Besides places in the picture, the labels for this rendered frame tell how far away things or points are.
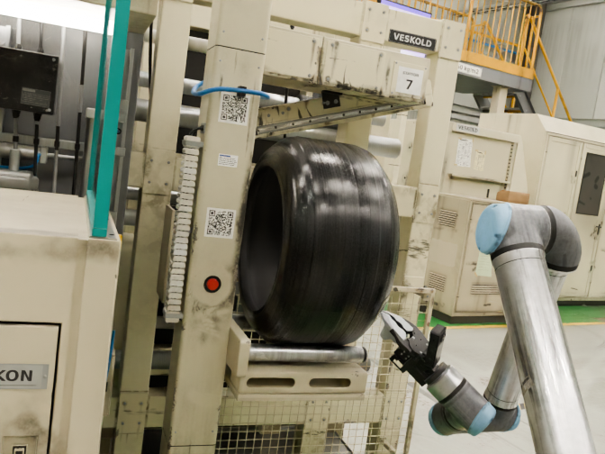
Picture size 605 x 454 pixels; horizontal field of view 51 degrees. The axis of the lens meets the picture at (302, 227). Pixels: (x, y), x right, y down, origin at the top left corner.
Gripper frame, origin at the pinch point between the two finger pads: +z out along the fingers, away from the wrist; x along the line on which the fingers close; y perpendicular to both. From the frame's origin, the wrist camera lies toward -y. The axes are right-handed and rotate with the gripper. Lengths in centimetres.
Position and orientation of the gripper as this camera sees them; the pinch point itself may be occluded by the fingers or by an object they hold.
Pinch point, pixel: (386, 313)
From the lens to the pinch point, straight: 165.4
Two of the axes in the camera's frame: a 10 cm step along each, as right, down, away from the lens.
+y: -4.8, 6.1, 6.3
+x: 5.4, -3.5, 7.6
